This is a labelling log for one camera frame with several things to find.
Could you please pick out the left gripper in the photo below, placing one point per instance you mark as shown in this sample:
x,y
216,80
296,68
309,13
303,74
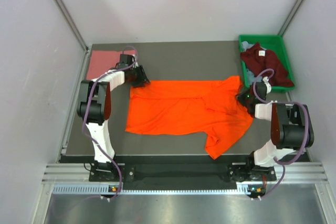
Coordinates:
x,y
142,79

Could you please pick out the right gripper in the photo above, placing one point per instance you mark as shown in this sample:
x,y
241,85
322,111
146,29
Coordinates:
x,y
240,97

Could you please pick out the orange t-shirt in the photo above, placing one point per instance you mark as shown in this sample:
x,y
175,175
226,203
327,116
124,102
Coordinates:
x,y
186,107

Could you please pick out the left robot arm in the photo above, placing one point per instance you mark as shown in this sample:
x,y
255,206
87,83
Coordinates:
x,y
94,107

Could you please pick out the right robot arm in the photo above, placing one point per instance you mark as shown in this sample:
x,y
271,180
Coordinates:
x,y
290,131

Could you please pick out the folded pink t-shirt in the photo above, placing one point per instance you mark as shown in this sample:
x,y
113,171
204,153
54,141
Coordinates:
x,y
101,62

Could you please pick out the maroon t-shirt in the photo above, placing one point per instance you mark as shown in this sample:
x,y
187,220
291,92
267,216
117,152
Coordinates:
x,y
257,59

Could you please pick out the light blue t-shirt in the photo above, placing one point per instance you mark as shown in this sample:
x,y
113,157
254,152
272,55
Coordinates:
x,y
250,76

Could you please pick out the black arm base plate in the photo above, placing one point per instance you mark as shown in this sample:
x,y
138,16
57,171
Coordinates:
x,y
224,172

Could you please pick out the left corner aluminium post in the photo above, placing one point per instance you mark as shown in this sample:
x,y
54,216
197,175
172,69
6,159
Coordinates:
x,y
71,24

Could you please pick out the corner aluminium post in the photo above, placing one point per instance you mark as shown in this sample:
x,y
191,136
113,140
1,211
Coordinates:
x,y
290,17
71,24

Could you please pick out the grey slotted cable duct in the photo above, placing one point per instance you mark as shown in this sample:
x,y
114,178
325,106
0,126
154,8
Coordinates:
x,y
105,189

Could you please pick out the right corner aluminium post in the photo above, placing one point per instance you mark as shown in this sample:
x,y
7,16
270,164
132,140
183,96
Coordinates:
x,y
290,17

